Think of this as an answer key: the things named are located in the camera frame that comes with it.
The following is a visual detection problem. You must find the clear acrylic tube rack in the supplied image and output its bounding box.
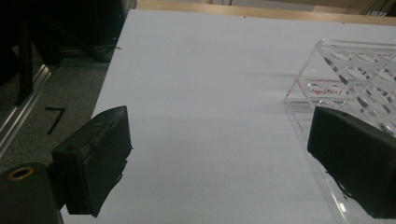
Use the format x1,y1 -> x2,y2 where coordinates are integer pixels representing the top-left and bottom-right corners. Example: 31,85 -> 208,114
283,38 -> 396,224

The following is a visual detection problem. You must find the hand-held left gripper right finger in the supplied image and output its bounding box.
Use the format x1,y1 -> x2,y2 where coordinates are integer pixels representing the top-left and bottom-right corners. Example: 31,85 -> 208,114
306,105 -> 396,219

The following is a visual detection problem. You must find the aluminium rail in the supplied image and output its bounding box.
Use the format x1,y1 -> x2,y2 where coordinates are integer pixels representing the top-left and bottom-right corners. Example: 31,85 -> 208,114
0,63 -> 52,157

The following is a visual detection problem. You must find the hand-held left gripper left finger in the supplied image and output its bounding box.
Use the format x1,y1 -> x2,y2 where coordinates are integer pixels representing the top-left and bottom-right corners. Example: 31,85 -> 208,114
50,105 -> 134,218

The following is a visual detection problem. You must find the dark metal stand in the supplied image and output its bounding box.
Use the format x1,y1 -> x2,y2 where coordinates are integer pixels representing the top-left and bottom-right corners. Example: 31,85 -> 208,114
13,12 -> 108,106

